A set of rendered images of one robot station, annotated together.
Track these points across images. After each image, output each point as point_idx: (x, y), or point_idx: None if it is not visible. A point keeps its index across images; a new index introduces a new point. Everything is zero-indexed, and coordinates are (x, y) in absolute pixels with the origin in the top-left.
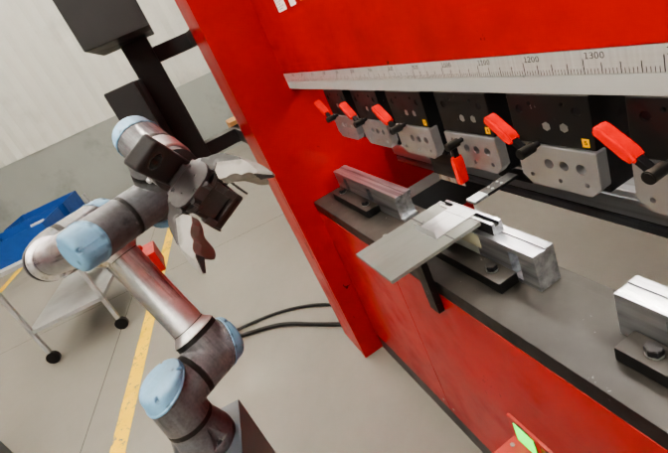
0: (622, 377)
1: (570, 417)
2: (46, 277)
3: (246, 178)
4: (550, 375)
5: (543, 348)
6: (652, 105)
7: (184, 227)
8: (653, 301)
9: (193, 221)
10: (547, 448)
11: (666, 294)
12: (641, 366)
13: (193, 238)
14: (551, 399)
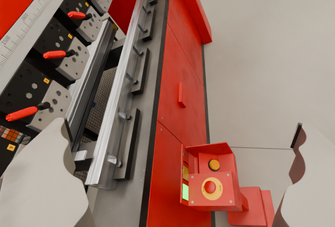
0: (135, 171)
1: (164, 208)
2: None
3: (73, 160)
4: (150, 211)
5: (138, 211)
6: (5, 97)
7: (333, 207)
8: (97, 167)
9: (281, 201)
10: (181, 174)
11: (93, 166)
12: (127, 165)
13: (300, 162)
14: (162, 220)
